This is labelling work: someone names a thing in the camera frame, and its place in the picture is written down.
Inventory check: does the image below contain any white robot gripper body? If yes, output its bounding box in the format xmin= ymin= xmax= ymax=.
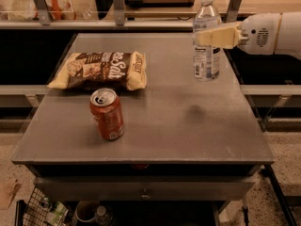
xmin=238 ymin=13 xmax=280 ymax=55

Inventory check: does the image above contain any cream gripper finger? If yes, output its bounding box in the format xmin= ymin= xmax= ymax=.
xmin=196 ymin=26 xmax=242 ymax=49
xmin=220 ymin=21 xmax=242 ymax=27

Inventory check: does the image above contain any clear blue plastic water bottle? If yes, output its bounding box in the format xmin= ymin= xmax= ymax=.
xmin=193 ymin=0 xmax=221 ymax=81

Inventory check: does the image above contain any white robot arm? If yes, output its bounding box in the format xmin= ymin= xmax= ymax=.
xmin=196 ymin=11 xmax=301 ymax=59

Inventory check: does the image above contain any bottle under table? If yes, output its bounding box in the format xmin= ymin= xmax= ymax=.
xmin=95 ymin=205 xmax=116 ymax=226

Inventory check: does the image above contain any red soda can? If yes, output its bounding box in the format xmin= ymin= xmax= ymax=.
xmin=89 ymin=88 xmax=124 ymax=140

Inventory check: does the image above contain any brown yellow chips bag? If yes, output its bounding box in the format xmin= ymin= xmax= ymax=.
xmin=48 ymin=52 xmax=147 ymax=91

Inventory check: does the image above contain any white orange plastic bag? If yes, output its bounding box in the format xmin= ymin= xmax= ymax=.
xmin=6 ymin=0 xmax=77 ymax=21

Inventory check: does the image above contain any brown cup under table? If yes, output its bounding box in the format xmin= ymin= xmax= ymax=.
xmin=74 ymin=201 xmax=99 ymax=223

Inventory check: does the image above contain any grey table drawer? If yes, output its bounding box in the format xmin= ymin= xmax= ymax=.
xmin=35 ymin=177 xmax=254 ymax=202

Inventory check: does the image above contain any green package in basket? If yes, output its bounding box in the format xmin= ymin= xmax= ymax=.
xmin=45 ymin=202 xmax=68 ymax=226

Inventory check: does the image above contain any metal shelf rail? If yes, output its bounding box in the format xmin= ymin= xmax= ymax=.
xmin=0 ymin=20 xmax=192 ymax=31

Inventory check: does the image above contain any wire basket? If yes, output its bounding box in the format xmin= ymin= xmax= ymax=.
xmin=22 ymin=187 xmax=51 ymax=226

